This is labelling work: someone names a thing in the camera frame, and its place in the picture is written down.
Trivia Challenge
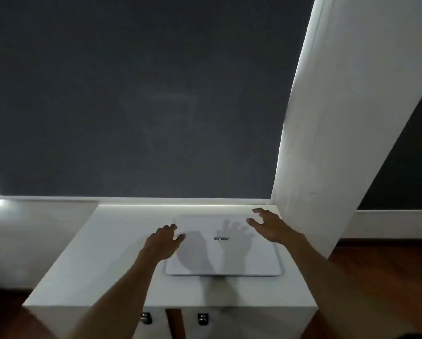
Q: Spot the person's left hand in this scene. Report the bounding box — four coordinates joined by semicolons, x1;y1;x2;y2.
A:
142;224;187;262

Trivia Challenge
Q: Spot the person's right forearm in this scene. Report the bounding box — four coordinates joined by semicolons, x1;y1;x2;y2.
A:
285;234;422;339

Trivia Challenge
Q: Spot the person's right hand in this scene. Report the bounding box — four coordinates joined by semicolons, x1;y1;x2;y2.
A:
246;208;305;245

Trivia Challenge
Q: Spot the dark grey roller blind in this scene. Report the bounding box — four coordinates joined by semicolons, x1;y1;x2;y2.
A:
0;0;315;200

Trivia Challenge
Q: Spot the white closed laptop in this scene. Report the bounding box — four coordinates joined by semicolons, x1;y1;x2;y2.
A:
165;215;282;277

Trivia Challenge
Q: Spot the white desk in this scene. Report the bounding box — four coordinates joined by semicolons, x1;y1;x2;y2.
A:
23;204;318;339

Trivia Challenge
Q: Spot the person's left forearm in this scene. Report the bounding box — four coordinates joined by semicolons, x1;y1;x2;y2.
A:
63;248;162;339

